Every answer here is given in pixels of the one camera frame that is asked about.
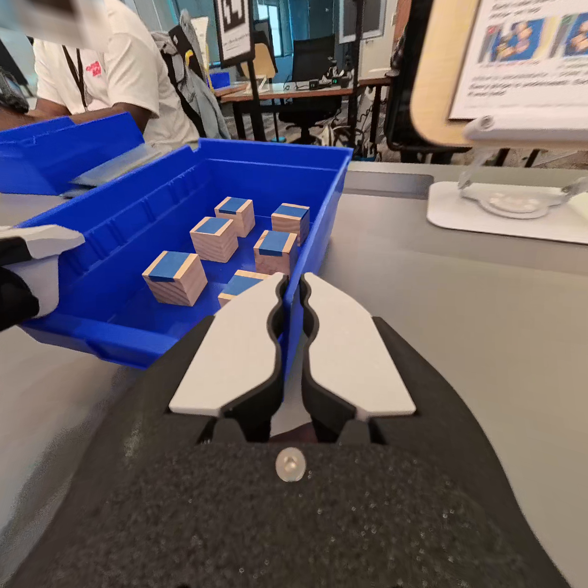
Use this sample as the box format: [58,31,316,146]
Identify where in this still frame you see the grey jacket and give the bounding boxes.
[152,9,230,141]

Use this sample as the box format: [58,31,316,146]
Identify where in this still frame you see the group of wooden cubes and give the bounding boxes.
[141,197,311,307]

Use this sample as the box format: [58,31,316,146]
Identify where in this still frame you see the black lanyard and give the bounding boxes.
[62,45,89,113]

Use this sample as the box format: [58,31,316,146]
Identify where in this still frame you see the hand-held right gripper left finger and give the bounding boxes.
[168,272,289,442]

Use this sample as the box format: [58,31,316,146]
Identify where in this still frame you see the white stand with wooden board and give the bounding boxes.
[410,0,588,245]

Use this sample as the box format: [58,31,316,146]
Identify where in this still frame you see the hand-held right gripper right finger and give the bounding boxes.
[300,272,417,442]

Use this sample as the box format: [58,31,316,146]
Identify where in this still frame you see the blue plastic bin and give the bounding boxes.
[9,138,354,370]
[0,111,145,196]

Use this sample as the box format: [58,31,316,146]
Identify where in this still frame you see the wooden top table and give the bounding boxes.
[216,76,393,143]

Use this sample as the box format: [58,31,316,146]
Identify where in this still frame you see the printed instruction sheet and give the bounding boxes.
[449,0,588,121]

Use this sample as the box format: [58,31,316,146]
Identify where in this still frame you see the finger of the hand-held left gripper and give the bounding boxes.
[9,257,60,319]
[0,224,86,262]

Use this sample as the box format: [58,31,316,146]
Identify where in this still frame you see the black white marker sign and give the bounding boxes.
[213,0,267,142]

